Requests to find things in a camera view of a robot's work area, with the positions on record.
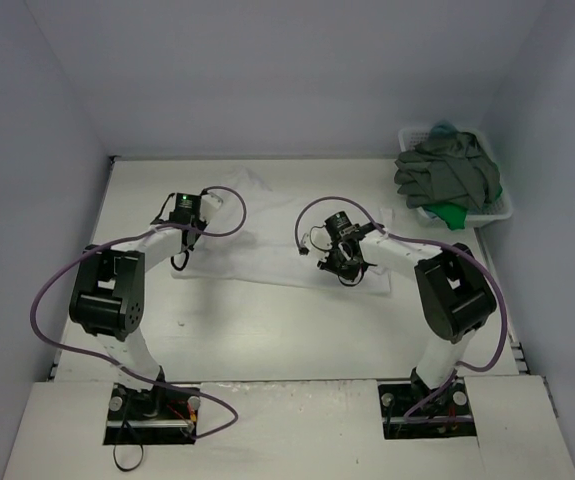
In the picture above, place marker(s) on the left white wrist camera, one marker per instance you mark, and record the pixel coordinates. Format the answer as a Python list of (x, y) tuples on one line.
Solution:
[(210, 204)]

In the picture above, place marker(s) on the white plastic basket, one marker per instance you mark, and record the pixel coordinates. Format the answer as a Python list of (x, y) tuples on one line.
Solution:
[(410, 137)]

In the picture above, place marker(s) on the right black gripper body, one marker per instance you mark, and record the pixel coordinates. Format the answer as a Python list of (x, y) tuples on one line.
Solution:
[(342, 258)]

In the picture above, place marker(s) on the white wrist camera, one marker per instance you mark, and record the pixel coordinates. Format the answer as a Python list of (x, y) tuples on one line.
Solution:
[(316, 243), (210, 204)]

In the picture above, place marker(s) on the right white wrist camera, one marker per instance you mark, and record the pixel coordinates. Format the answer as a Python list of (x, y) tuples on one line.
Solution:
[(316, 243)]

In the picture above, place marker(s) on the green t shirt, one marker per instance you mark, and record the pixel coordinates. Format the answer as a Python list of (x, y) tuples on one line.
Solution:
[(457, 218)]

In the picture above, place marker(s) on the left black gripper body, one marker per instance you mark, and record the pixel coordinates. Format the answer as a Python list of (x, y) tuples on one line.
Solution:
[(187, 232)]

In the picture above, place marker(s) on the white t shirt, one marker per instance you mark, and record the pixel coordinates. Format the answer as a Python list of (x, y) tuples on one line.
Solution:
[(263, 251)]

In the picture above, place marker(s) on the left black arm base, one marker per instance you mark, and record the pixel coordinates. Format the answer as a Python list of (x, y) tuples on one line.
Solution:
[(137, 419)]

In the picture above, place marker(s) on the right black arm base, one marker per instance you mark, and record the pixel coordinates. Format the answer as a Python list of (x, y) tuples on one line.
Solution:
[(448, 416)]

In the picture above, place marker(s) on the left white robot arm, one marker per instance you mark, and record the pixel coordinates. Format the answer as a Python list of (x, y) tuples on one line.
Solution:
[(108, 303)]

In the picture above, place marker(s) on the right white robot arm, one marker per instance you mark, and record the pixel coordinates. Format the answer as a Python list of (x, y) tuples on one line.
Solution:
[(457, 294)]

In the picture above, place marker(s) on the grey t shirt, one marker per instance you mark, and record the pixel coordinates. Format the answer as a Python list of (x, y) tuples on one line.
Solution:
[(448, 169)]

